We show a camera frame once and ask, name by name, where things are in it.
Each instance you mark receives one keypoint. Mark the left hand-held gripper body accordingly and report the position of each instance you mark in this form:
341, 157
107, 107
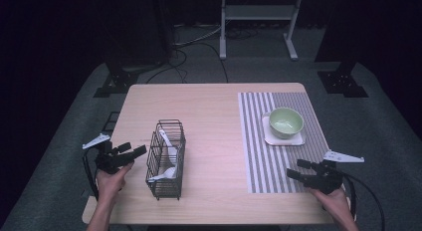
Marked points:
107, 159

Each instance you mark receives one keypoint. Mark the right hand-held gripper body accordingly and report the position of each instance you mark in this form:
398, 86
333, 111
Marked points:
326, 179

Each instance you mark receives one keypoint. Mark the green bowl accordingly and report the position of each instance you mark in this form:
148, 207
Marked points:
285, 124

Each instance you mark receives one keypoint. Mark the person's right hand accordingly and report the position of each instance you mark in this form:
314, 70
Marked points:
335, 202

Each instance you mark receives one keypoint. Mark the person's left hand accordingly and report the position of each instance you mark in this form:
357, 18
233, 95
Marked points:
109, 184

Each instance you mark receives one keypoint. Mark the white ceramic spoon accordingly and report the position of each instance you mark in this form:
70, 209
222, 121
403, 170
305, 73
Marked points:
169, 173
172, 154

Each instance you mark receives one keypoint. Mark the grey striped placemat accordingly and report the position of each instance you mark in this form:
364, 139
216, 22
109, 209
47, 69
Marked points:
262, 164

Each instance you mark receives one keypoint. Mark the white square plate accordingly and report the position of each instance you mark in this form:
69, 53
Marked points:
270, 138

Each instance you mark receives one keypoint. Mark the black stand base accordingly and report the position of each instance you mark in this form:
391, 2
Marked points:
114, 86
343, 83

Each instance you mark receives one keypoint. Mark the white metal stand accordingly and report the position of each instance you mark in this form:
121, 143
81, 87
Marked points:
258, 12

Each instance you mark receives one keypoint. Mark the black floor frame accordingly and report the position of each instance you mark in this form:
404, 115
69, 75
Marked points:
111, 121

